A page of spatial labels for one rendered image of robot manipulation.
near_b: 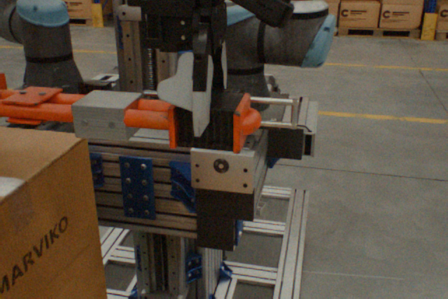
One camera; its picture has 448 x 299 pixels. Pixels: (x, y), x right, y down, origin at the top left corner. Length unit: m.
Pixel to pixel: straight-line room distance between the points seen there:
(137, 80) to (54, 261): 0.57
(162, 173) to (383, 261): 1.47
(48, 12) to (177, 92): 0.73
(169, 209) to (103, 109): 0.68
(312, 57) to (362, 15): 6.75
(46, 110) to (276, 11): 0.31
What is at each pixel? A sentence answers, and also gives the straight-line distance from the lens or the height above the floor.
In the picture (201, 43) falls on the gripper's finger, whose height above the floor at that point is 1.30.
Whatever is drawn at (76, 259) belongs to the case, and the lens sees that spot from 0.92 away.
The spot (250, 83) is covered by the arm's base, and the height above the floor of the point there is 1.10.
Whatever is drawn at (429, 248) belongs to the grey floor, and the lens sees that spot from 2.57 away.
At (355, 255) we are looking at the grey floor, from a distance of 2.40.
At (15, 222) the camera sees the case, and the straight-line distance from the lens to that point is 0.74.
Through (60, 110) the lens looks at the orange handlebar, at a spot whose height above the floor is 1.21.
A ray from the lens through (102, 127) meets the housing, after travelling 0.58.
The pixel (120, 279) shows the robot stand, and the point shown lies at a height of 0.21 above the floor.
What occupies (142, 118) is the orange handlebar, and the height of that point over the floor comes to 1.21.
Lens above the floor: 1.40
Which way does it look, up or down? 22 degrees down
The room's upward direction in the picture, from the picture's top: straight up
